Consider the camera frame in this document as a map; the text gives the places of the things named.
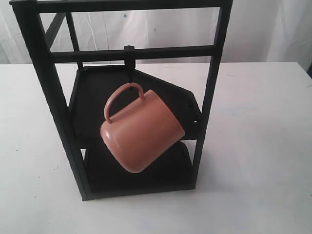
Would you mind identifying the black metal shelf rack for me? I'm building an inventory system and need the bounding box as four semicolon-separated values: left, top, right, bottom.
10;0;233;201

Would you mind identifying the pink ceramic mug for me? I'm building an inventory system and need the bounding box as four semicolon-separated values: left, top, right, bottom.
100;82;185;173

